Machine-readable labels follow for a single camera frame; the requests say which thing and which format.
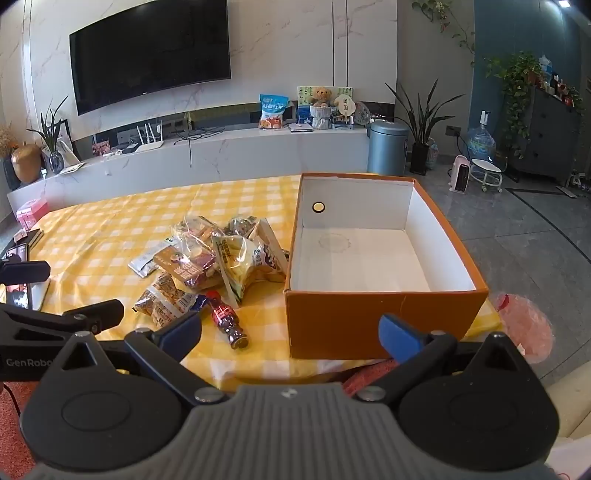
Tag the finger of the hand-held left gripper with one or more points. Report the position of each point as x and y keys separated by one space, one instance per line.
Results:
x=25 y=271
x=92 y=314

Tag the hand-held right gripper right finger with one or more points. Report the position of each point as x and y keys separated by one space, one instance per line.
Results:
x=397 y=339

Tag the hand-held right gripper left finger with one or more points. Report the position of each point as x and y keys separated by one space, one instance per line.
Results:
x=184 y=330

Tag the orange cardboard box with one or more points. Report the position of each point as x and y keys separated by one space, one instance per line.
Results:
x=369 y=318

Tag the clear bag of peanut bars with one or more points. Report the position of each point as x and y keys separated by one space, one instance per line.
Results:
x=159 y=300

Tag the small cola-shaped candy bottle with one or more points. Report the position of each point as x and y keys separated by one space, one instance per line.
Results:
x=226 y=321

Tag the white sachet packet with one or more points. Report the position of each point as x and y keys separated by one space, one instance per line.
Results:
x=141 y=266

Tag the clear bag of dark nuts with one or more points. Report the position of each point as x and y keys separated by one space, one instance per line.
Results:
x=240 y=226

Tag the black smartphone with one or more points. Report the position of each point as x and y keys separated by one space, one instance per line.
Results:
x=16 y=253

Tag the white phone stand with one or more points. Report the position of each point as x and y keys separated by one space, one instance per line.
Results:
x=42 y=295

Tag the black notebook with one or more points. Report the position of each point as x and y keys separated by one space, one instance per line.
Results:
x=28 y=237

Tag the red textured cloth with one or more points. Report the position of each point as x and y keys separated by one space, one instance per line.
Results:
x=9 y=415

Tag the brown snack packet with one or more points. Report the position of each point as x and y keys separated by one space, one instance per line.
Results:
x=184 y=272

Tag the pink box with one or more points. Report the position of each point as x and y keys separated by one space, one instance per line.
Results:
x=32 y=213

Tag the clear bag of yellow chips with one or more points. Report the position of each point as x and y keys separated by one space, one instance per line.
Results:
x=240 y=267

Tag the yellow checked tablecloth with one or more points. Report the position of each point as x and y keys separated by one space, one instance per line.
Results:
x=115 y=217

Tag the dark vase with dried flowers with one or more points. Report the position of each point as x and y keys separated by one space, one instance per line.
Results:
x=9 y=170

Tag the crumpled clear snack bag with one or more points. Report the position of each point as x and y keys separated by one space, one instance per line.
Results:
x=194 y=228

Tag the golden round vase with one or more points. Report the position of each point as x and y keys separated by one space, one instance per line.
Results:
x=27 y=164

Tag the glass vase with green plant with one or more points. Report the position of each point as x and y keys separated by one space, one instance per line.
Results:
x=55 y=159

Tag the pink plastic bag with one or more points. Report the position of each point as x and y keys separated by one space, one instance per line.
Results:
x=526 y=327

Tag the white wifi router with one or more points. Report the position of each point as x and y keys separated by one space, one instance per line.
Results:
x=145 y=145

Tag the pink space heater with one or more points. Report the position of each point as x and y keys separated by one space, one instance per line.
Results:
x=460 y=174

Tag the white marble tv console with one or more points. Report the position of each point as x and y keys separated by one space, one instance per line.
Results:
x=231 y=152

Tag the grey metal trash can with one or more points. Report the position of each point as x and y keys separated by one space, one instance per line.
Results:
x=388 y=147

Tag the white round stool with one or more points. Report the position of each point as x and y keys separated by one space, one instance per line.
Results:
x=487 y=167

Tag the potted sword-leaf plant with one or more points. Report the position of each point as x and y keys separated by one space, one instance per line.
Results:
x=421 y=138

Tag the blue water jug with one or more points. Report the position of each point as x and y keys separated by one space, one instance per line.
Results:
x=480 y=143

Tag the white flat device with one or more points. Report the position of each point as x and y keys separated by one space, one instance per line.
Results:
x=301 y=128

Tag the blue snack bag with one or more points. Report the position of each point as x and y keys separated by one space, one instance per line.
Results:
x=273 y=113

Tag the round paper hand fan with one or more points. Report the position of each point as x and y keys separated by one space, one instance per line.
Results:
x=345 y=108

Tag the black flat television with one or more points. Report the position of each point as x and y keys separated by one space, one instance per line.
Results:
x=147 y=50

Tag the grey dresser cabinet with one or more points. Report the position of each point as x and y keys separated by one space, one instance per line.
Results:
x=549 y=138

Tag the brown teddy bear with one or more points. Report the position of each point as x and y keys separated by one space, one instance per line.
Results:
x=321 y=96

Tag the green and white picture card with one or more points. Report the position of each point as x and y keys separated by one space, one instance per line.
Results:
x=304 y=99

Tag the trailing ivy plant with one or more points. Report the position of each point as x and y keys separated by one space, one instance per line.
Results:
x=515 y=87

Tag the hanging green vine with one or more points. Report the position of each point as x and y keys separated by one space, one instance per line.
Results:
x=445 y=18

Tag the pink photo frame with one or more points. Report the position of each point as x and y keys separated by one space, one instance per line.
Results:
x=101 y=148

